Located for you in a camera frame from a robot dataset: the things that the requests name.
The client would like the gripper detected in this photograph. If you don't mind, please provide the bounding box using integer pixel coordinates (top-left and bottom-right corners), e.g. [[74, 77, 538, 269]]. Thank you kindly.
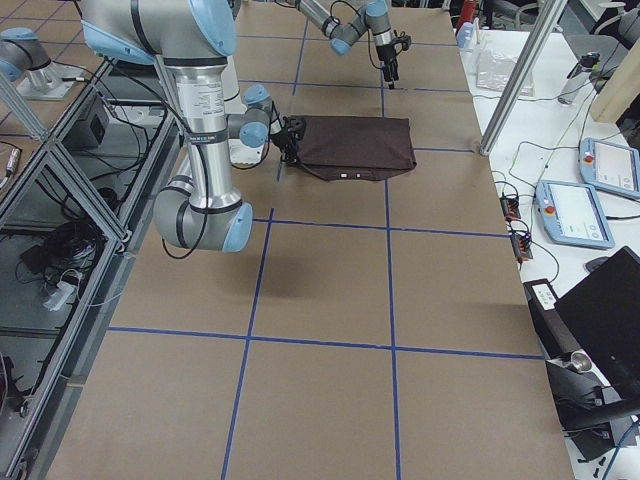
[[272, 130, 300, 166], [376, 44, 399, 90]]

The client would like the brown t-shirt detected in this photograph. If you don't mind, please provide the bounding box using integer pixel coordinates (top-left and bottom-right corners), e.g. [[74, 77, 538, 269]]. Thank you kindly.
[[298, 115, 417, 181]]

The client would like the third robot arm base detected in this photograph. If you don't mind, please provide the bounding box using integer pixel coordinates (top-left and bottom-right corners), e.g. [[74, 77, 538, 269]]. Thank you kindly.
[[1, 27, 82, 100]]

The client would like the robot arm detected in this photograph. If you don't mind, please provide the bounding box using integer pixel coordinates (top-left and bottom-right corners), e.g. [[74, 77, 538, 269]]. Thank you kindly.
[[275, 0, 411, 89], [82, 1, 306, 252]]

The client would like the red cylinder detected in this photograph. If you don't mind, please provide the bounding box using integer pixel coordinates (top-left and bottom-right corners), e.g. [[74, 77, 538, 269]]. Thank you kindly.
[[459, 0, 477, 25]]

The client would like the clear acrylic rack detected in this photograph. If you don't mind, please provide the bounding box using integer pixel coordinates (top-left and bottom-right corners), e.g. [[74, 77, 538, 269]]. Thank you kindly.
[[464, 25, 529, 99]]

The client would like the water bottle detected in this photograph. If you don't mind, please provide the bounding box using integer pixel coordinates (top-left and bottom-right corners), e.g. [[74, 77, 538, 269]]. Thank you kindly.
[[557, 52, 600, 105]]

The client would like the brown paper table cover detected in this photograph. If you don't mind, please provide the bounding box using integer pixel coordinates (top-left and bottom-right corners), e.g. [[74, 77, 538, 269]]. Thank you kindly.
[[48, 3, 573, 479]]

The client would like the near teach pendant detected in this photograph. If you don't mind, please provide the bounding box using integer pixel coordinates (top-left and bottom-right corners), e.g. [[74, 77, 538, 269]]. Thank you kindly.
[[535, 180, 615, 250]]

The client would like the teach pendant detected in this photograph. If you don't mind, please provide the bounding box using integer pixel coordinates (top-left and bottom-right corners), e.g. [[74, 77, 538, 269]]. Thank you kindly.
[[535, 180, 615, 250], [578, 138, 639, 200]]

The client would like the far teach pendant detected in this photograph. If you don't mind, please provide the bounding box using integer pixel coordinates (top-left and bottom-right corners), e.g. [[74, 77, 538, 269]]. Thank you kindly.
[[578, 138, 639, 200]]

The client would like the black laptop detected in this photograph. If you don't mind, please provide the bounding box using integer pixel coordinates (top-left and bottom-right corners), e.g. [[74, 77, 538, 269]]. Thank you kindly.
[[555, 246, 639, 398]]

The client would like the black paper roll holder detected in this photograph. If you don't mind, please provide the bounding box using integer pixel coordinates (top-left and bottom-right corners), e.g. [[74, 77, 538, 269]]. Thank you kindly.
[[523, 279, 639, 460]]

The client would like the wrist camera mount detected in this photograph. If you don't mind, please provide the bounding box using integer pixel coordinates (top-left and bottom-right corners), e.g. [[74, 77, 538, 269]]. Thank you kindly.
[[283, 116, 307, 143], [392, 30, 412, 55]]

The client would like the aluminium frame post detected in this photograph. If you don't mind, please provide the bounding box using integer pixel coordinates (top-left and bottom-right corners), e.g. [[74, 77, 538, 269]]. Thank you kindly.
[[479, 0, 568, 156]]

